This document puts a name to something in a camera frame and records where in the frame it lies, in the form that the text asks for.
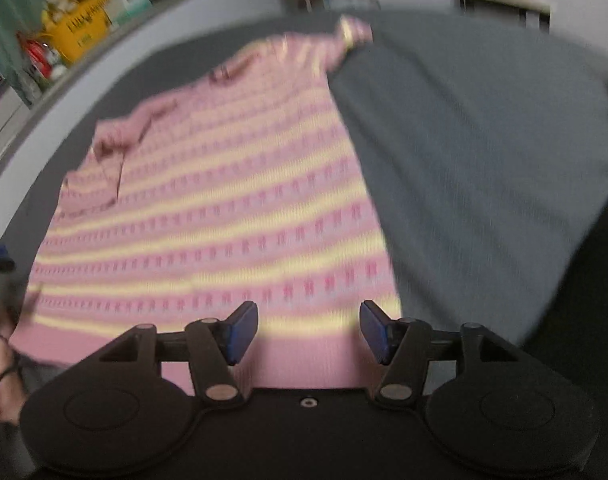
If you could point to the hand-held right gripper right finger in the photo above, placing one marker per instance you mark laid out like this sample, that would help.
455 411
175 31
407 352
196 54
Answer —
376 332

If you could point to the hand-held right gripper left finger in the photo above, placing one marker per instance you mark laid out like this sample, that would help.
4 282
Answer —
241 332

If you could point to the pink yellow striped knit sweater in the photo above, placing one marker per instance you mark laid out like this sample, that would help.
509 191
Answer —
209 210

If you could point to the person's bare leg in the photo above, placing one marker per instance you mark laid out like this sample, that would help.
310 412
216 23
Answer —
4 320

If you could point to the grey bed sheet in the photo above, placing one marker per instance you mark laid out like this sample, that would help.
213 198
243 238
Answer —
484 160

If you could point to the red packet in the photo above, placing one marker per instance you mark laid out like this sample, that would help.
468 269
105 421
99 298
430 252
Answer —
34 55

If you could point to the green curtain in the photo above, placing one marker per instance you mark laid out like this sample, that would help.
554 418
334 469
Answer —
9 20

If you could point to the yellow plastic crate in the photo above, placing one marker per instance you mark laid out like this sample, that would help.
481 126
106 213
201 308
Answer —
79 25

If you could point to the curved grey headboard shelf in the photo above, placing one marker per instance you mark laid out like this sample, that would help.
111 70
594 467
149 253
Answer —
134 50

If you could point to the white teal box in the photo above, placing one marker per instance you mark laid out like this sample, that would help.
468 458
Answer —
129 2

